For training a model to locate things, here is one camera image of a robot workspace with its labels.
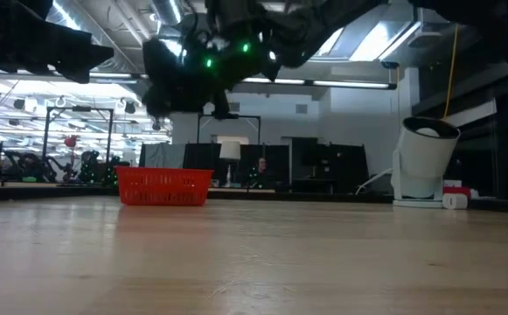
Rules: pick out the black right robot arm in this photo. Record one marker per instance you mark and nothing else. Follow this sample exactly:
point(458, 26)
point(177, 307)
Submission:
point(332, 15)

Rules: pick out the black gantry frame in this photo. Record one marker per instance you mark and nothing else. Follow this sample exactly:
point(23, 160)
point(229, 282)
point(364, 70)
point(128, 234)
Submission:
point(245, 117)
point(78, 108)

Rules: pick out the red plastic basket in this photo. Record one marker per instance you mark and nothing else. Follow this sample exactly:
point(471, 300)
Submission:
point(164, 186)

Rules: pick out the background robot arms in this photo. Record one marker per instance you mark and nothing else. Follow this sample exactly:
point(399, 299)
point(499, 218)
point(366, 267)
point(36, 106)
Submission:
point(96, 170)

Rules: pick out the long ceiling light strip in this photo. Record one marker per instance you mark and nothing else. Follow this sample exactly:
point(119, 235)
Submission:
point(350, 83)

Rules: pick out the white shade table lamp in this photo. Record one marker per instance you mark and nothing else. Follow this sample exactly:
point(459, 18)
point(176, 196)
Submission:
point(230, 150)

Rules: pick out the black dome camera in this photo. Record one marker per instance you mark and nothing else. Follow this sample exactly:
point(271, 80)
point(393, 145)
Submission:
point(389, 65)

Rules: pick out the silver ventilation duct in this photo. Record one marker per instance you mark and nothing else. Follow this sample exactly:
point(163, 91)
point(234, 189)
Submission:
point(168, 11)

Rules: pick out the small white box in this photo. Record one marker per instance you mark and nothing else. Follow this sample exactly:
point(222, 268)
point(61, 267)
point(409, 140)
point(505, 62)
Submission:
point(452, 183)

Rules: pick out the grey partition panel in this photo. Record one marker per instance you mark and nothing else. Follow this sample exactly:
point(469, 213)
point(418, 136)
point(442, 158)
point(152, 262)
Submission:
point(162, 155)

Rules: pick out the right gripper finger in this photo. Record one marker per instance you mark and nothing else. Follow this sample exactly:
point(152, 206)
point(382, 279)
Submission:
point(162, 83)
point(220, 107)

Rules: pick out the white spotlight lamp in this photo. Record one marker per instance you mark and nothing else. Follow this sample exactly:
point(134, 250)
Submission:
point(422, 162)

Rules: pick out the red box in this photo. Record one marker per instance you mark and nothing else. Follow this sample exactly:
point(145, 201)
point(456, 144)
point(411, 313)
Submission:
point(457, 191)

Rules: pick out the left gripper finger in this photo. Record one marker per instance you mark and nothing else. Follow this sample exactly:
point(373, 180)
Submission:
point(92, 54)

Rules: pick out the person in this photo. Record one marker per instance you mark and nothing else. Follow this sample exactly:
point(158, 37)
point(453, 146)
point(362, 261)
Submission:
point(261, 166)

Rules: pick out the red round ornament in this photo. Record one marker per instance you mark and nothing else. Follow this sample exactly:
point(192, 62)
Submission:
point(71, 141)

